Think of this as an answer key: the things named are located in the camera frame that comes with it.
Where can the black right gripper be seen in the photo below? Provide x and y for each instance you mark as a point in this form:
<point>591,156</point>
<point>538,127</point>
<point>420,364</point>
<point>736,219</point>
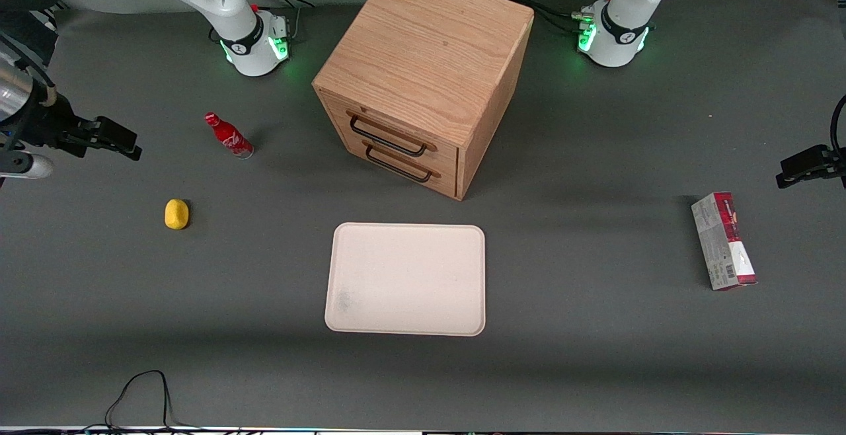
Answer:
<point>47,123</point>

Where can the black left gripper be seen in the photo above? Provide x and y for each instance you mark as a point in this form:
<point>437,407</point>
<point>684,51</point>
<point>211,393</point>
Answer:
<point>811,162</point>

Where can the red coke bottle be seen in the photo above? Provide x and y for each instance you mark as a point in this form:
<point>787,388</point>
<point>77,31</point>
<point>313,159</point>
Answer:
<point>231,137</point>

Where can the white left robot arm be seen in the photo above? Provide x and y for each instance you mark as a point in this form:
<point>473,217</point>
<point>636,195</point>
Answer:
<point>621,32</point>

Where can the white rectangular tray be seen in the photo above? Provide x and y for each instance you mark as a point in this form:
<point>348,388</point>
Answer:
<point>406,279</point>

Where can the yellow lemon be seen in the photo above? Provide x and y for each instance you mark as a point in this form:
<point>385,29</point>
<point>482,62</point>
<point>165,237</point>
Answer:
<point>176,214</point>

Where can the grey and red carton box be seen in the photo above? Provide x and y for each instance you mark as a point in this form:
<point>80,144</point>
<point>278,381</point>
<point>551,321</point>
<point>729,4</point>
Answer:
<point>724,240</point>

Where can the wooden drawer cabinet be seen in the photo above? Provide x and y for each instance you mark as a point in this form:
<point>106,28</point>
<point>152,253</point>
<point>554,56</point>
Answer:
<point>423,45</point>

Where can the wooden drawer front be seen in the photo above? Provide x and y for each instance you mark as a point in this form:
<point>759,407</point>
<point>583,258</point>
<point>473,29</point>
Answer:
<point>444,156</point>
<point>446,185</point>

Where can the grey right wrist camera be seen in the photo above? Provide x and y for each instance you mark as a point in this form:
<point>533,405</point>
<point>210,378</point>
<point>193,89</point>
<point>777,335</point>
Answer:
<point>33,167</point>

